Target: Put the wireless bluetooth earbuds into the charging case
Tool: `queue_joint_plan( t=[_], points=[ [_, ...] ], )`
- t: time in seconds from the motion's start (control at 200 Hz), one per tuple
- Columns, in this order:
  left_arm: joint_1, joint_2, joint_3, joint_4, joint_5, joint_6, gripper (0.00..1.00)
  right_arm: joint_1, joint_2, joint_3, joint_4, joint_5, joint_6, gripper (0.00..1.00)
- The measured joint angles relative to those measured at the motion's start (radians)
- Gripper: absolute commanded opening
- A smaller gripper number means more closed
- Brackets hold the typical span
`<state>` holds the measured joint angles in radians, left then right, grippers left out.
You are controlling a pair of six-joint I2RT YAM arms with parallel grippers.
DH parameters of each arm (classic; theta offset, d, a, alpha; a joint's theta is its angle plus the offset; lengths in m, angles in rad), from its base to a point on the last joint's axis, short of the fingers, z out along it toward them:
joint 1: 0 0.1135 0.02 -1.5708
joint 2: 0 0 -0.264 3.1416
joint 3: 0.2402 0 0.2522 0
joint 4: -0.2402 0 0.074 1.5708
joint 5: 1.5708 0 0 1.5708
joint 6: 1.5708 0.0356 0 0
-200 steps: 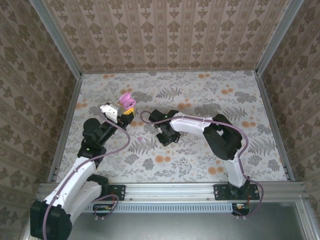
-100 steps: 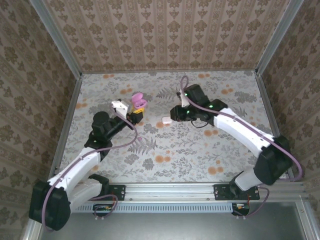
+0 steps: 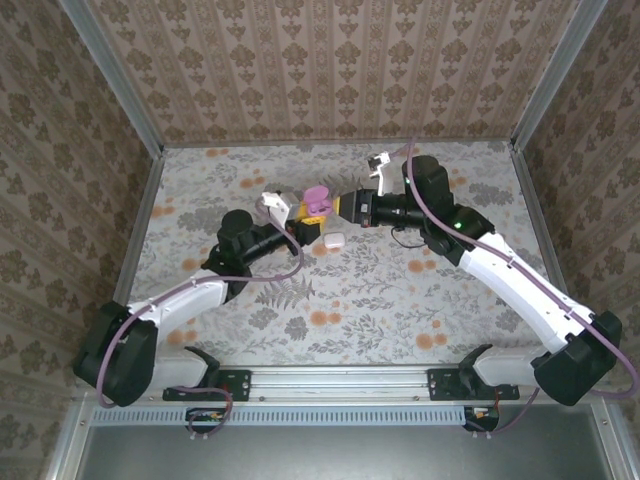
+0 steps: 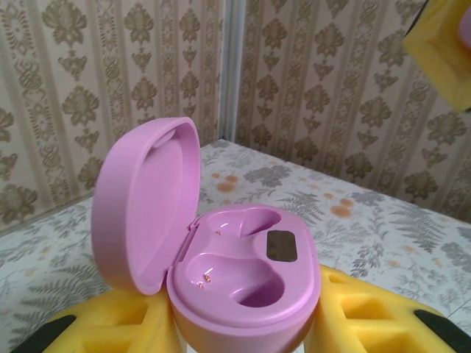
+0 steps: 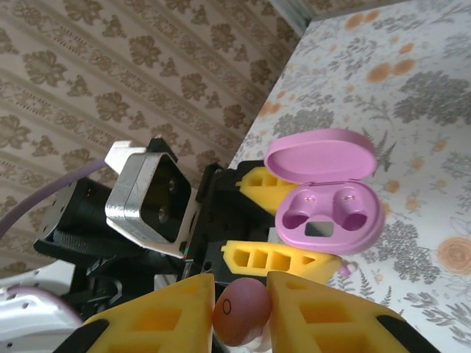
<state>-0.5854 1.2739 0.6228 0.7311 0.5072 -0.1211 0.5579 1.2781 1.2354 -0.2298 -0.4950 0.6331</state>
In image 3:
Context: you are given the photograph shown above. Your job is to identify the pink oval charging case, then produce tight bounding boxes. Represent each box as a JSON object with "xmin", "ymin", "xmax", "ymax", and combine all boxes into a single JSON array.
[{"xmin": 302, "ymin": 185, "xmax": 335, "ymax": 218}]

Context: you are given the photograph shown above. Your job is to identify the floral table cloth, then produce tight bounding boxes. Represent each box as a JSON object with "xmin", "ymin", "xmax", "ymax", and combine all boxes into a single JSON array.
[{"xmin": 112, "ymin": 141, "xmax": 576, "ymax": 366}]

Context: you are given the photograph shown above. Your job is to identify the grey metal panel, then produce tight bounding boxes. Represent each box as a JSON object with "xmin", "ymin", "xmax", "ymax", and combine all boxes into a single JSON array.
[{"xmin": 47, "ymin": 399, "xmax": 629, "ymax": 480}]

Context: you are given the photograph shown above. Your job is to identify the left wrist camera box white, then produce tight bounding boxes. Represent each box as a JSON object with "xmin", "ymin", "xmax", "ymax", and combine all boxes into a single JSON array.
[{"xmin": 255, "ymin": 189, "xmax": 302, "ymax": 230}]

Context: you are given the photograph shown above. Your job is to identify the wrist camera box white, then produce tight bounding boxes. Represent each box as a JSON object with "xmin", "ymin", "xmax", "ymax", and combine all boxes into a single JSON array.
[
  {"xmin": 255, "ymin": 189, "xmax": 302, "ymax": 230},
  {"xmin": 367, "ymin": 151, "xmax": 392, "ymax": 197}
]

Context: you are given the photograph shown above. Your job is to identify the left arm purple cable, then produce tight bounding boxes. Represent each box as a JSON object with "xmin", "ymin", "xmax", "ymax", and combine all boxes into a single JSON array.
[{"xmin": 99, "ymin": 199, "xmax": 306, "ymax": 444}]

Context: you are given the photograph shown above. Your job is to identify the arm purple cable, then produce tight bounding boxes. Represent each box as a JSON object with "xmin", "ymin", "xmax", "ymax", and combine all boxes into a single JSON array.
[
  {"xmin": 99, "ymin": 199, "xmax": 306, "ymax": 444},
  {"xmin": 388, "ymin": 139, "xmax": 639, "ymax": 441}
]

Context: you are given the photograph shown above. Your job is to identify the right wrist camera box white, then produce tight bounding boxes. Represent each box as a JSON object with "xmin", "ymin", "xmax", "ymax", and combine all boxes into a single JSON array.
[{"xmin": 367, "ymin": 151, "xmax": 392, "ymax": 197}]

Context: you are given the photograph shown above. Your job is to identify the aluminium side rail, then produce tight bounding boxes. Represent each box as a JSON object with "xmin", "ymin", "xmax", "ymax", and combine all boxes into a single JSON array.
[
  {"xmin": 93, "ymin": 147, "xmax": 169, "ymax": 366},
  {"xmin": 508, "ymin": 142, "xmax": 594, "ymax": 364}
]

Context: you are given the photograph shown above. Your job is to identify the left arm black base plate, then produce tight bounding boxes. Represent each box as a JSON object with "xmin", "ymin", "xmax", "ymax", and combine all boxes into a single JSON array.
[{"xmin": 163, "ymin": 368, "xmax": 251, "ymax": 402}]

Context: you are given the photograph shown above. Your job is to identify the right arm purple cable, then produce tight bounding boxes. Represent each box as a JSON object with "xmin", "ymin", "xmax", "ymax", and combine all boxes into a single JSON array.
[{"xmin": 388, "ymin": 139, "xmax": 639, "ymax": 441}]

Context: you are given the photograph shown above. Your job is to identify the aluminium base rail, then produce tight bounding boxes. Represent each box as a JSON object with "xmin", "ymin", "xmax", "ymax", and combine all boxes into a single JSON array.
[{"xmin": 74, "ymin": 364, "xmax": 614, "ymax": 401}]

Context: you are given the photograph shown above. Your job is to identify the aluminium frame post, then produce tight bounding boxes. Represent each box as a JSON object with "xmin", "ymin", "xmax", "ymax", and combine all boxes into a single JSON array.
[
  {"xmin": 509, "ymin": 0, "xmax": 609, "ymax": 151},
  {"xmin": 57, "ymin": 0, "xmax": 165, "ymax": 154}
]

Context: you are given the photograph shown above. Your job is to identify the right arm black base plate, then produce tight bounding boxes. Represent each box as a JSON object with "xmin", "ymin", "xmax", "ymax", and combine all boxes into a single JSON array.
[{"xmin": 427, "ymin": 368, "xmax": 521, "ymax": 401}]

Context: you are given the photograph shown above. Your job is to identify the grey slotted cable duct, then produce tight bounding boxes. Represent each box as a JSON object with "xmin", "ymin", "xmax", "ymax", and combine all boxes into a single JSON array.
[{"xmin": 92, "ymin": 405, "xmax": 469, "ymax": 427}]

